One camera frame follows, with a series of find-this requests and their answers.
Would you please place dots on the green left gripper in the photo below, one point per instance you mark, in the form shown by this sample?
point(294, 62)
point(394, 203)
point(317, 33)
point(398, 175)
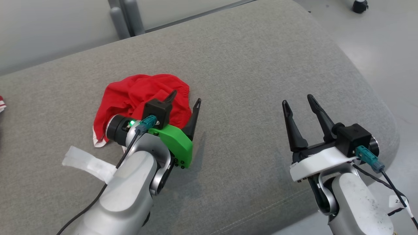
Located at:
point(176, 147)

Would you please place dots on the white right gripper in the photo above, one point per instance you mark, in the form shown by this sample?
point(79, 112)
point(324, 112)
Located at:
point(318, 161)

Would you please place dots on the red shorts with white stripes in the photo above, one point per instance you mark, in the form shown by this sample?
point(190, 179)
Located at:
point(130, 94)

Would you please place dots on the red and white basketball jersey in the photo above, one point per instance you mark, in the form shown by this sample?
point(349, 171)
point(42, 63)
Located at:
point(2, 103)

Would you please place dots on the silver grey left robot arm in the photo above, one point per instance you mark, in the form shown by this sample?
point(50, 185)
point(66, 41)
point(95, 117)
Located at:
point(130, 192)

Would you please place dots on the grey fabric sofa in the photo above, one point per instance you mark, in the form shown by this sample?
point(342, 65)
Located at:
point(245, 81)

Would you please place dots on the white tape strip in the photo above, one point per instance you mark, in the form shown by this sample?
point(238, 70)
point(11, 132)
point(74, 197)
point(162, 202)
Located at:
point(88, 162)

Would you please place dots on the black caster wheel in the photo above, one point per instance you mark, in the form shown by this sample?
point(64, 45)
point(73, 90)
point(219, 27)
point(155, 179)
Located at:
point(360, 6)

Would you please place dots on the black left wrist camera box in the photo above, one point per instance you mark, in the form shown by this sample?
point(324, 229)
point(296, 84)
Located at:
point(156, 111)

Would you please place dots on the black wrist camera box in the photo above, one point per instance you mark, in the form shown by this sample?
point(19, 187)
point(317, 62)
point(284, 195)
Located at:
point(156, 111)
point(352, 137)

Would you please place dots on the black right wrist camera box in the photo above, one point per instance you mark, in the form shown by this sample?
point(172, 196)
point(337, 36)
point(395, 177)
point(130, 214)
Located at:
point(352, 137)

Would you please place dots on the grey rounded post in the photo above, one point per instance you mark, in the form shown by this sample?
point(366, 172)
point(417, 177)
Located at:
point(134, 16)
point(119, 23)

